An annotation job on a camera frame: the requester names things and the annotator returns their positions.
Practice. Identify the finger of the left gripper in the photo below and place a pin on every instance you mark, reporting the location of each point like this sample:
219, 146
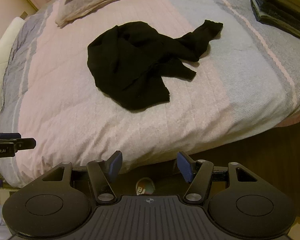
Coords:
24, 144

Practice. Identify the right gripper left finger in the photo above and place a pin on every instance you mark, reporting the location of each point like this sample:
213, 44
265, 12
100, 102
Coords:
101, 174

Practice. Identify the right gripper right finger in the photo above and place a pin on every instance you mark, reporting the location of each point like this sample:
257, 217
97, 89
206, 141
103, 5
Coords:
197, 174

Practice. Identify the black garment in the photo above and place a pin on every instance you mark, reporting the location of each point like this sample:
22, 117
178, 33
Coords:
129, 61

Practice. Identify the shoe under bed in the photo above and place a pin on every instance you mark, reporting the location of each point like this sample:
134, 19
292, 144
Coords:
144, 186

